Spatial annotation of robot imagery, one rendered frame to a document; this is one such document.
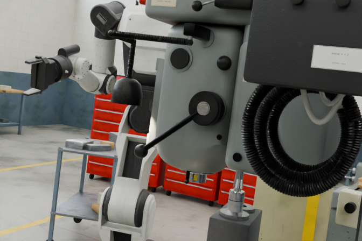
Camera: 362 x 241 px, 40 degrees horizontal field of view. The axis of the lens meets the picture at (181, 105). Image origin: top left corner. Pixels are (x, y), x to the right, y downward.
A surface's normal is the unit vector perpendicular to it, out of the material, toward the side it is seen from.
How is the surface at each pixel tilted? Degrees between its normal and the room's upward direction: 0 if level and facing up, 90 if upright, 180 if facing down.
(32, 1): 90
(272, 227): 90
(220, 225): 90
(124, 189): 66
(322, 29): 90
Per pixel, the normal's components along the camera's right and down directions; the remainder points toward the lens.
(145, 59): -0.22, 0.03
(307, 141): -0.43, 0.00
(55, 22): 0.90, 0.14
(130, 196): -0.15, -0.38
